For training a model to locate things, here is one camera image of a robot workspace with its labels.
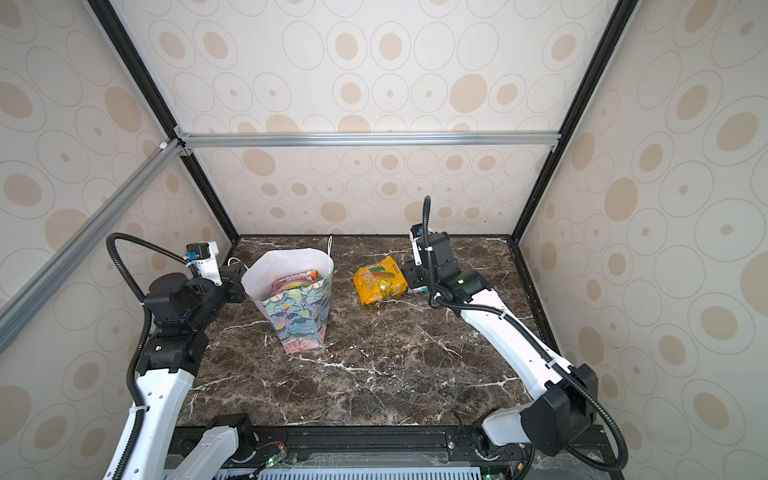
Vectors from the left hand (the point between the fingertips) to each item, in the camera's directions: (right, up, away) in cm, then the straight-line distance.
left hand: (247, 259), depth 68 cm
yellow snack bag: (+29, -7, +31) cm, 43 cm away
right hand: (+40, 0, +10) cm, 41 cm away
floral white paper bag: (+9, -7, +5) cm, 12 cm away
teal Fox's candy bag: (+42, -10, +34) cm, 55 cm away
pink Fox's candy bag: (+5, -6, +17) cm, 19 cm away
